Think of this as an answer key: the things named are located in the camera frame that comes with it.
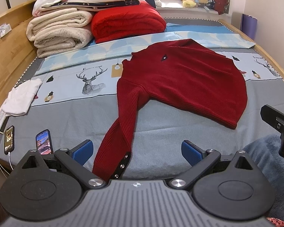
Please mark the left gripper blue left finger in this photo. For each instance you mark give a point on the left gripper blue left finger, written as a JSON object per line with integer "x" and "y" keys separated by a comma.
{"x": 74, "y": 159}

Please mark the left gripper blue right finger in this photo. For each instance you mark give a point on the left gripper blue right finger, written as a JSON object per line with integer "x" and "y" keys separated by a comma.
{"x": 202, "y": 162}

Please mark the dark red knit sweater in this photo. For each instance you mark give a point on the dark red knit sweater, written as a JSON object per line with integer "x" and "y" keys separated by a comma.
{"x": 179, "y": 73}

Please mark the blue jeans leg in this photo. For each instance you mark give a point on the blue jeans leg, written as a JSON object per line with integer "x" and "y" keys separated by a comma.
{"x": 265, "y": 153}

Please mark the black smartphone right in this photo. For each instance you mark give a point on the black smartphone right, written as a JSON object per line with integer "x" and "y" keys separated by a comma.
{"x": 44, "y": 142}

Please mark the black smartphone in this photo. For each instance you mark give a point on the black smartphone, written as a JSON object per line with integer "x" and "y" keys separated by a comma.
{"x": 44, "y": 142}
{"x": 9, "y": 140}

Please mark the grey printed bed sheet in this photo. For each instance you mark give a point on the grey printed bed sheet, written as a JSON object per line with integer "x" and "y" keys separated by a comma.
{"x": 77, "y": 101}

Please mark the black smartphone left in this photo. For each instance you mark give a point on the black smartphone left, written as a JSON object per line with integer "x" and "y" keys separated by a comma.
{"x": 9, "y": 140}

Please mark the small white cloth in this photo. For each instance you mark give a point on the small white cloth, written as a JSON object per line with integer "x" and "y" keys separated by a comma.
{"x": 20, "y": 98}

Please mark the purple rolled mat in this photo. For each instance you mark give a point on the purple rolled mat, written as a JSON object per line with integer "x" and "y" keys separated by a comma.
{"x": 249, "y": 25}

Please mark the cream folded blanket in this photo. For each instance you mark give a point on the cream folded blanket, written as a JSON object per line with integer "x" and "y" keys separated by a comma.
{"x": 60, "y": 31}

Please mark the bright red folded blanket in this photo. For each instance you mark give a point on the bright red folded blanket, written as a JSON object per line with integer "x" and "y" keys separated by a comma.
{"x": 121, "y": 22}

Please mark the tissue pack on headboard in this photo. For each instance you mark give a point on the tissue pack on headboard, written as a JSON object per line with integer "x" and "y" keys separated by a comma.
{"x": 5, "y": 29}

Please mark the wooden bed frame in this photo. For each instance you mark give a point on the wooden bed frame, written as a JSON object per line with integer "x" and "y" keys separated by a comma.
{"x": 16, "y": 51}

